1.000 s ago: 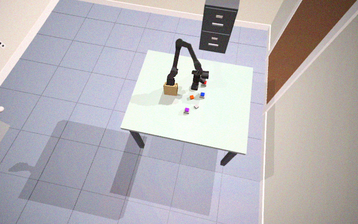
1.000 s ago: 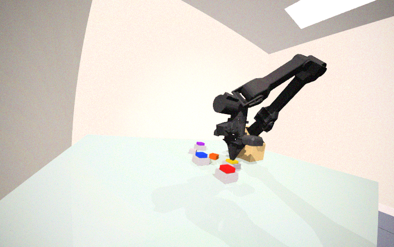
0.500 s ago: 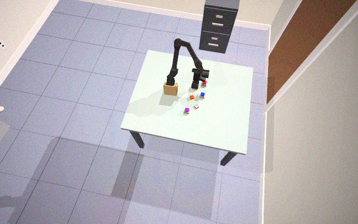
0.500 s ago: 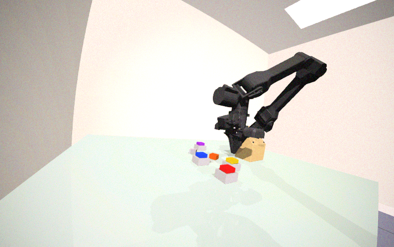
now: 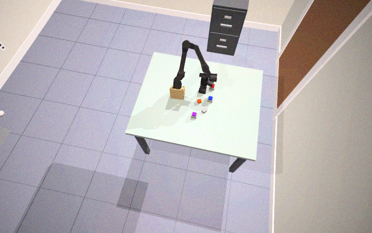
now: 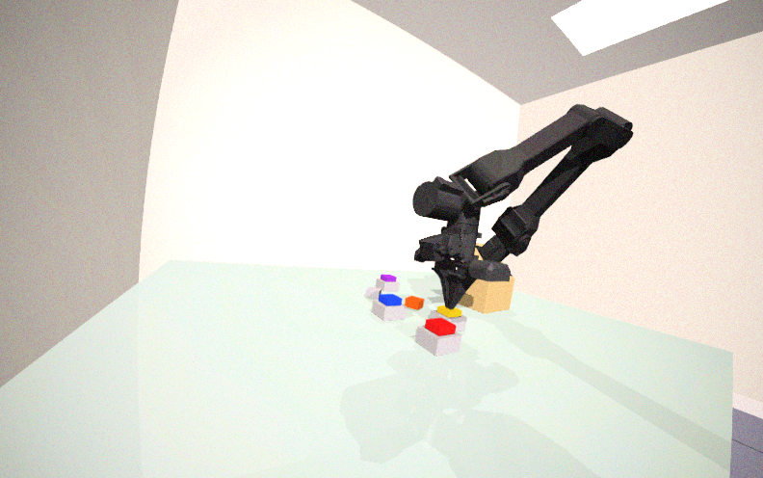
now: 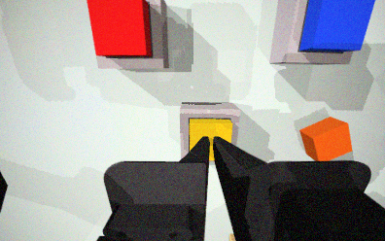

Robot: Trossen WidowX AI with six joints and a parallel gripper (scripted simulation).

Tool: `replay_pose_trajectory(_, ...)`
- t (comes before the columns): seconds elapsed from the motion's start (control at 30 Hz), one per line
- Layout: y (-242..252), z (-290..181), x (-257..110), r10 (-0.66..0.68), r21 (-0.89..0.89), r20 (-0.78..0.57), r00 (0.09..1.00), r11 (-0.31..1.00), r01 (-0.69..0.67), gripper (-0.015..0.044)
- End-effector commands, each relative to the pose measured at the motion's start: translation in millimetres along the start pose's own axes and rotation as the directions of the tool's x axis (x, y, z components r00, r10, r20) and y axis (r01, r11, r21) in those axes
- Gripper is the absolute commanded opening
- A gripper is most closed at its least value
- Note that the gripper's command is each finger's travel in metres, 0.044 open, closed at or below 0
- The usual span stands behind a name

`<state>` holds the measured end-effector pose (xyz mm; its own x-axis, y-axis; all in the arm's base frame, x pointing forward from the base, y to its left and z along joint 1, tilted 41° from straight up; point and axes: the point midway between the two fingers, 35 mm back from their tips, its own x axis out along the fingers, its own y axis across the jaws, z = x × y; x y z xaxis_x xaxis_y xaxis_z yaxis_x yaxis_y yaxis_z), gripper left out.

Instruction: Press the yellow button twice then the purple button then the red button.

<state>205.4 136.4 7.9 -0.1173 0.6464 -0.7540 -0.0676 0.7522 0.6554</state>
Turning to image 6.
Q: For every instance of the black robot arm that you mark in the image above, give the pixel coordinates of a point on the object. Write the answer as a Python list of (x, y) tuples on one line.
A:
[(593, 134)]

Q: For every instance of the purple button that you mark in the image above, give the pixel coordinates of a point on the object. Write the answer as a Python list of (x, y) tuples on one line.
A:
[(388, 283)]

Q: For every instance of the yellow button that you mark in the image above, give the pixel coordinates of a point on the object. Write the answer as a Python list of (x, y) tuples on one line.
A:
[(453, 316)]

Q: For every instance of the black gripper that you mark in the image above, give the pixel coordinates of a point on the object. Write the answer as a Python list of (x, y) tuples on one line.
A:
[(454, 282)]

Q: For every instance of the red button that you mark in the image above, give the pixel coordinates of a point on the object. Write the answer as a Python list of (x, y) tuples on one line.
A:
[(438, 336)]

